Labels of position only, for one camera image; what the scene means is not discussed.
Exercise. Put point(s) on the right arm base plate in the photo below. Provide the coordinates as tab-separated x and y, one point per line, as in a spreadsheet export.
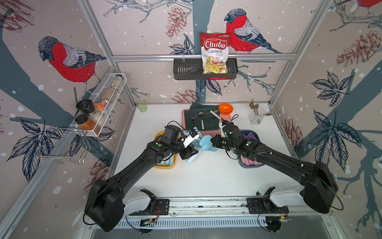
262	204

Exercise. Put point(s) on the black wire basket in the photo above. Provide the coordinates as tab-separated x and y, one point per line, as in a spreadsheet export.
192	69

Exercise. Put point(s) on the white handled knife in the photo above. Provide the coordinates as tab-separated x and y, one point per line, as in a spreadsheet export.
216	115

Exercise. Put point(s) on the orange bowl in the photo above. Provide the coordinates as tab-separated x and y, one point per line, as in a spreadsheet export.
225	109

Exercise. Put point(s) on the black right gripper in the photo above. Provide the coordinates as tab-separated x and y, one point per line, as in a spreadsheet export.
216	143

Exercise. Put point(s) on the yellow plastic tray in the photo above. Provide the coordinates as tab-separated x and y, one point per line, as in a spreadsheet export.
167	163

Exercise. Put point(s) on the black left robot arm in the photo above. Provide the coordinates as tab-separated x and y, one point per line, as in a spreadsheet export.
105	201

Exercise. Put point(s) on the pink cutting board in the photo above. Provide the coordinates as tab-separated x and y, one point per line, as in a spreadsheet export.
211	124

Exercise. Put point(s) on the orange spice jar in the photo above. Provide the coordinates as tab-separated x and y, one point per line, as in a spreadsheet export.
85	123

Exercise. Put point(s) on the dark metal spoon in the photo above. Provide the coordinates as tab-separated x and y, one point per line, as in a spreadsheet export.
202	116

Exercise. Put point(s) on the Chuba cassava chips bag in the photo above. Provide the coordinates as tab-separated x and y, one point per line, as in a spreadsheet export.
214	52

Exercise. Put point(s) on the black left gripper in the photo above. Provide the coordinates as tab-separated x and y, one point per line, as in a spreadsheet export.
188	152

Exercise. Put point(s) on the teal storage box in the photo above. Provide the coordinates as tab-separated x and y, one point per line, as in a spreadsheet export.
246	163

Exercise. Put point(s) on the white wire spice rack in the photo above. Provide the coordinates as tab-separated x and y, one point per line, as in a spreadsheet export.
104	101

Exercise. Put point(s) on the purple shovel pink handle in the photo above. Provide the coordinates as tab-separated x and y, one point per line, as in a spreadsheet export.
249	136

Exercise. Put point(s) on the small green glass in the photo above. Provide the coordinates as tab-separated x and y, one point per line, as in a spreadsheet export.
141	105

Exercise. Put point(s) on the dark green cloth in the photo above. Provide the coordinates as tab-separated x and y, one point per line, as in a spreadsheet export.
195	108

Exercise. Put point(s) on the black lid spice jar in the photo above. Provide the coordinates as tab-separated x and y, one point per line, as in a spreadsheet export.
86	106

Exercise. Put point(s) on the clear cup with utensils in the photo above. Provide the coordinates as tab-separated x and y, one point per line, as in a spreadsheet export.
259	112

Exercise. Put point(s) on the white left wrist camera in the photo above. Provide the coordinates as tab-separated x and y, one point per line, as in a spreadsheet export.
188	138

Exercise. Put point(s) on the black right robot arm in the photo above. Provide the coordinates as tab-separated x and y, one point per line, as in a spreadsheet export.
319	184

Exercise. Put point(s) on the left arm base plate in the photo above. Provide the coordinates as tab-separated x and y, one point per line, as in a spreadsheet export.
145	203

